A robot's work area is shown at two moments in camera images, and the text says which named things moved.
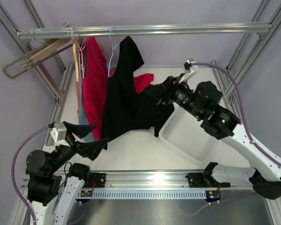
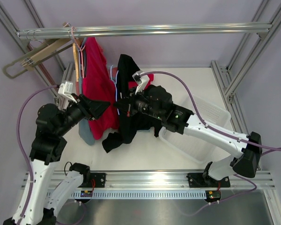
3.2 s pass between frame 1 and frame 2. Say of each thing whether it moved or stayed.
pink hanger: stayed
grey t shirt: stayed
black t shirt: moved
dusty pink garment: stayed
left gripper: moved
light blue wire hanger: moved
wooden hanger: stayed
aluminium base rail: stayed
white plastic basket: stayed
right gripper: moved
